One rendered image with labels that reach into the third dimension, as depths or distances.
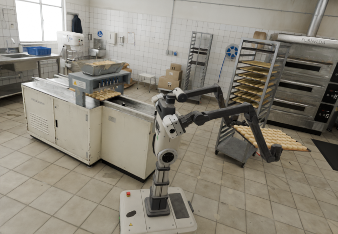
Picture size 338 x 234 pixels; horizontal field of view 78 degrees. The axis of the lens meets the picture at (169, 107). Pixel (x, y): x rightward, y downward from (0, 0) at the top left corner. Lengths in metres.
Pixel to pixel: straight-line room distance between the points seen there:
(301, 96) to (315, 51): 0.93
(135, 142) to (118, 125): 0.28
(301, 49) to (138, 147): 3.95
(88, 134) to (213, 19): 4.57
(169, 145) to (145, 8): 5.44
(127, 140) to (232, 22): 4.47
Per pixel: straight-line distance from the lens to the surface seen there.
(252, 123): 1.56
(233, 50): 5.93
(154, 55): 6.52
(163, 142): 1.57
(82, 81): 2.48
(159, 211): 2.05
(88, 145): 2.73
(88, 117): 2.56
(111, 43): 7.04
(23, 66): 5.21
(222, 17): 6.10
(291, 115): 5.47
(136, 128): 2.38
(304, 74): 5.21
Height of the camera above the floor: 1.79
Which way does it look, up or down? 20 degrees down
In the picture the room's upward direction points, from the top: 8 degrees clockwise
